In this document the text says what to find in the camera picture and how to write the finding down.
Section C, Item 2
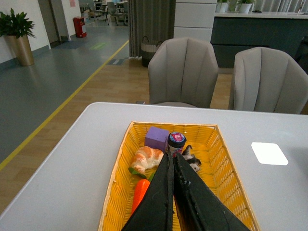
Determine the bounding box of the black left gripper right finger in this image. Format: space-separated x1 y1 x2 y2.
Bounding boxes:
173 154 249 231

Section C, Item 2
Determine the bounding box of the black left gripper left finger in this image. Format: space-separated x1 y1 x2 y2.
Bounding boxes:
122 151 174 231

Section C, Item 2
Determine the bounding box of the yellow wicker basket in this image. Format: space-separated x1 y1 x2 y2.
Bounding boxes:
98 121 259 231

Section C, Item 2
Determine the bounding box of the woven laundry basket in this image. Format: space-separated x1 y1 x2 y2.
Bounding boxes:
141 36 162 67

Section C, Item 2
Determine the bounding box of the orange toy carrot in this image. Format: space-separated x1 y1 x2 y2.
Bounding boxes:
131 179 150 214

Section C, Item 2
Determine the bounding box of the grey toy animal figurine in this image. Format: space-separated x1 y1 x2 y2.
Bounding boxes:
182 145 202 172

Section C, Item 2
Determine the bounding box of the toy croissant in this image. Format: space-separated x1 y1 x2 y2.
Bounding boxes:
131 146 164 174

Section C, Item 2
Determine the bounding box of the small cup with pink lid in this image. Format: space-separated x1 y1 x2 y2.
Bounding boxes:
167 132 187 155

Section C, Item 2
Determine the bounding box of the purple cube block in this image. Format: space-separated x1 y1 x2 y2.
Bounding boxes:
144 127 169 152

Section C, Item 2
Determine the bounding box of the left grey upholstered chair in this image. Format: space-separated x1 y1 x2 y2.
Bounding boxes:
148 38 218 108

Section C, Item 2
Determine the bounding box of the grey upholstered chair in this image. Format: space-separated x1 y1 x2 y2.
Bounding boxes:
228 47 308 114
148 38 218 108

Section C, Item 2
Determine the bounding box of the right grey upholstered chair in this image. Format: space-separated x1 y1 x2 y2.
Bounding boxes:
228 47 308 114

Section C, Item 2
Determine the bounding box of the dark grey counter cabinet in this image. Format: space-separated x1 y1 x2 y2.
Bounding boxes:
211 13 308 68

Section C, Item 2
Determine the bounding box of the white pillar cabinet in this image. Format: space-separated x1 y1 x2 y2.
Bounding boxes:
173 0 217 42

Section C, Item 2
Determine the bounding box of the grey curtain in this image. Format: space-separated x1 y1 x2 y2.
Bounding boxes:
128 0 176 57

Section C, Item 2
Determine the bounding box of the red fire extinguisher box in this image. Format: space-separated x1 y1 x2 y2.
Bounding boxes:
73 16 87 38

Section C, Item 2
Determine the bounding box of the white potted plant on counter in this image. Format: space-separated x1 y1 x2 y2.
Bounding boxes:
229 0 256 13

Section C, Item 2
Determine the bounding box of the potted plant in gold pot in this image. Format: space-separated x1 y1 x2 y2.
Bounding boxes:
0 8 35 66

